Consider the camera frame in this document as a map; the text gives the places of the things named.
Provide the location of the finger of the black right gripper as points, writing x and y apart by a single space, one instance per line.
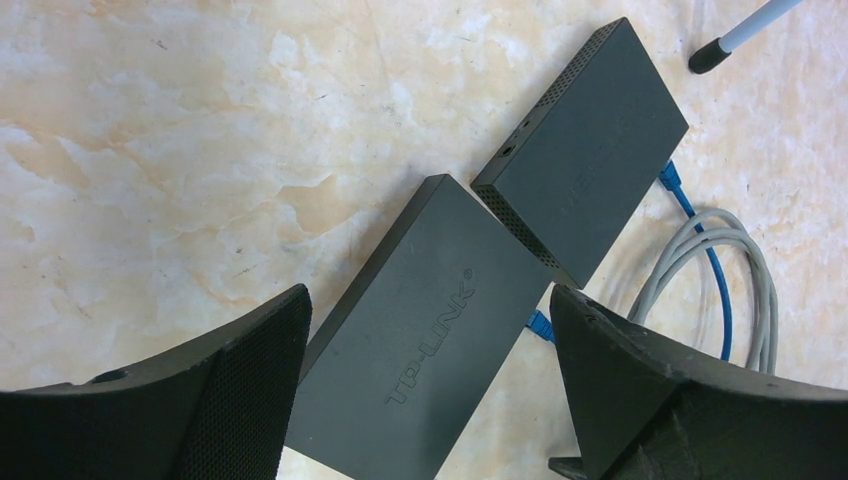
568 467

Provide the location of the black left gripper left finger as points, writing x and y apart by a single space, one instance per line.
214 407

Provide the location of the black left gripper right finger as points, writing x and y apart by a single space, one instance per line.
645 406

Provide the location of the black mat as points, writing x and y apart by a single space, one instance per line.
395 372

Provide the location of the black network switch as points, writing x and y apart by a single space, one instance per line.
575 168

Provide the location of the light blue tripod stand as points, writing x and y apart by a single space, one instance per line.
714 53

